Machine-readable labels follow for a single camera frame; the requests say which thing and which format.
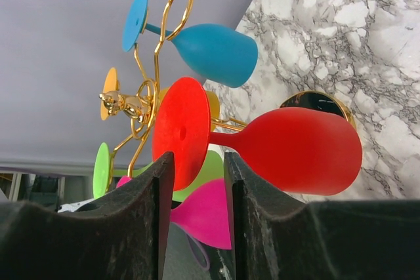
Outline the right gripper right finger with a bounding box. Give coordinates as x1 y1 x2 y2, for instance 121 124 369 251
224 153 419 279

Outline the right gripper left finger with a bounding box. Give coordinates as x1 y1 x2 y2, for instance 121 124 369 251
1 152 174 279

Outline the pink wine glass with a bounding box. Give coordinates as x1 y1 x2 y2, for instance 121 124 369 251
115 174 234 250

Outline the red wine glass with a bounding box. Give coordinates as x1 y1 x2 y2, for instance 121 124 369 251
152 77 362 195

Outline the green wine glass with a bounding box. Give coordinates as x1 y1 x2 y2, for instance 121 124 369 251
92 142 223 203

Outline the orange wine glass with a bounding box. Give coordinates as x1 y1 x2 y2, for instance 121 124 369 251
99 68 220 121

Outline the blue wine glass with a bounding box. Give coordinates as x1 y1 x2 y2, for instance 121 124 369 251
122 0 258 88

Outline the gold wire glass rack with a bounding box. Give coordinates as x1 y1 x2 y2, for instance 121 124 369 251
99 0 356 178

